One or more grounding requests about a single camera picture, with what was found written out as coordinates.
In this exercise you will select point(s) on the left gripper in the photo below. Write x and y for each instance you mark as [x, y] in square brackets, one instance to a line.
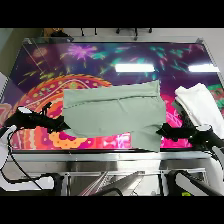
[57, 126]

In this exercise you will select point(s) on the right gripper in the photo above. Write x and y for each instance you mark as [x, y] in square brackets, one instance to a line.
[169, 131]

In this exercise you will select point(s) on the pale green garment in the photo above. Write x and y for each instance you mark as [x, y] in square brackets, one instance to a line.
[113, 111]

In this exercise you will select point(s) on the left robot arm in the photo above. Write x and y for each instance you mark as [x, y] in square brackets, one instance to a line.
[26, 119]

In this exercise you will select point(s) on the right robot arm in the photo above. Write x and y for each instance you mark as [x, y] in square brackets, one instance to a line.
[203, 135]

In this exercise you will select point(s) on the white garment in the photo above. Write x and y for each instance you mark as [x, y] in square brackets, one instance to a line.
[203, 103]

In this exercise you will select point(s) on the black office chair base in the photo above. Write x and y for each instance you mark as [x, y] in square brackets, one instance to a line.
[135, 31]

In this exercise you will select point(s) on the silver frame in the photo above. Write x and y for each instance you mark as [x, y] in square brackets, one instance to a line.
[110, 163]

